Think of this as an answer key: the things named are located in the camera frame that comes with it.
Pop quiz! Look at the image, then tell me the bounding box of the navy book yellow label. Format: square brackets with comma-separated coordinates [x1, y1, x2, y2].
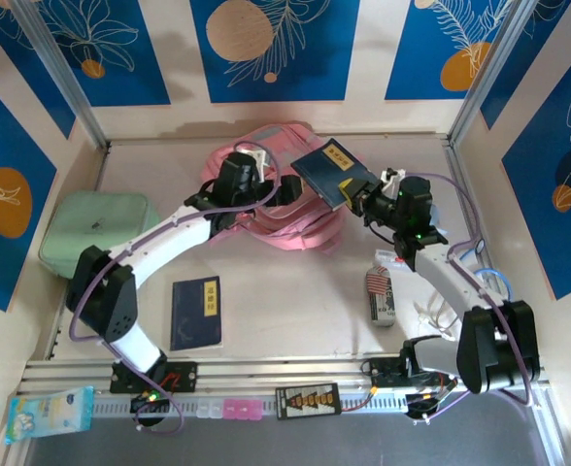
[170, 275, 224, 351]
[289, 138, 379, 213]

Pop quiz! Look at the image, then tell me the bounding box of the pink backpack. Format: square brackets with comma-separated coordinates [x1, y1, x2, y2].
[201, 123, 367, 253]

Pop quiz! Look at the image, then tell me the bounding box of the blue-grey fabric case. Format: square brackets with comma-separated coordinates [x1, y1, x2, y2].
[425, 201, 451, 240]

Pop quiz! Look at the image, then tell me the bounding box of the striped black white pencil case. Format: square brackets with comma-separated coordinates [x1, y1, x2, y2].
[365, 264, 398, 329]

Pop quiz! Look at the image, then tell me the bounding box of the blue wet wipes pack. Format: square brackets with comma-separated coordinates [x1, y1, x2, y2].
[4, 386, 95, 446]

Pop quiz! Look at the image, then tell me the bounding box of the mint green storage bag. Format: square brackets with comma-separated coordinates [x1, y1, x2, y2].
[38, 191, 161, 282]

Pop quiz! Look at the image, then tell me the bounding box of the black power distribution board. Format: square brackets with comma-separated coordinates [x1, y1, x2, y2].
[275, 383, 341, 419]

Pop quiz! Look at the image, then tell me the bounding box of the aluminium side rail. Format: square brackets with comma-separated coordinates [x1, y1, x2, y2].
[444, 140, 522, 350]

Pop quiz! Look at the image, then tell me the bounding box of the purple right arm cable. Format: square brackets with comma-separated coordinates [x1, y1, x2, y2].
[404, 172, 534, 426]

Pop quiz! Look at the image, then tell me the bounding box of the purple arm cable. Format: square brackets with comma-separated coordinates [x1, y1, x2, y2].
[69, 139, 282, 434]
[404, 172, 534, 426]

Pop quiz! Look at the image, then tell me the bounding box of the blue cable loop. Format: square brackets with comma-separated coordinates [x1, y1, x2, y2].
[459, 237, 515, 303]

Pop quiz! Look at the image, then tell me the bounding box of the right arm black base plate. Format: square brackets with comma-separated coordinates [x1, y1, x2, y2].
[366, 356, 459, 389]

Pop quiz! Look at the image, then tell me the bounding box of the aluminium frame post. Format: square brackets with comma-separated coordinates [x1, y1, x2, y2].
[11, 0, 112, 151]
[448, 0, 544, 147]

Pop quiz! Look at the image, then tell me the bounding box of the aluminium mounting rail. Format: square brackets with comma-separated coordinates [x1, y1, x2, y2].
[16, 356, 552, 397]

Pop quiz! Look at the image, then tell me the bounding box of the red power wire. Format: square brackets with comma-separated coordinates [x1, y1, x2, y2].
[338, 385, 379, 412]

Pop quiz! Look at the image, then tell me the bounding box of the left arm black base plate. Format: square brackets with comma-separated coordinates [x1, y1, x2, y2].
[109, 361, 199, 394]

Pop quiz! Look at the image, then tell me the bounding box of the grey slotted cable duct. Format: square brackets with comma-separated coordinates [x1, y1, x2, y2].
[90, 393, 409, 419]

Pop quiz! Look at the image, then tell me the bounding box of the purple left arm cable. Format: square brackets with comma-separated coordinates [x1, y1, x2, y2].
[69, 139, 282, 434]

